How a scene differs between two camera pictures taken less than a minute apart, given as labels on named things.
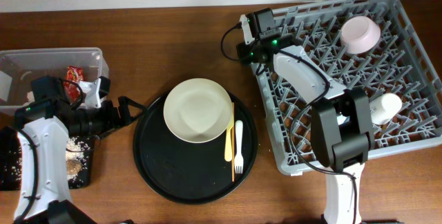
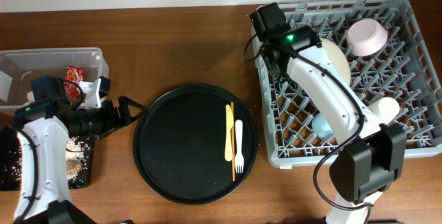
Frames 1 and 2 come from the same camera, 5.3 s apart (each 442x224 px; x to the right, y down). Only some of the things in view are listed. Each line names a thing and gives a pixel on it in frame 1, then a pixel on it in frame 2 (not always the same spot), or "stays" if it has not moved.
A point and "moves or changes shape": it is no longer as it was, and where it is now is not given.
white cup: x=383 y=107 moves or changes shape
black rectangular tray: x=79 y=156 stays
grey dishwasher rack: x=366 y=41 stays
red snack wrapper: x=70 y=90 stays
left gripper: x=115 y=112 stays
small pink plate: x=359 y=34 moves or changes shape
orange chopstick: x=233 y=139 stays
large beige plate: x=197 y=110 to x=338 y=59
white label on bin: x=5 y=82 stays
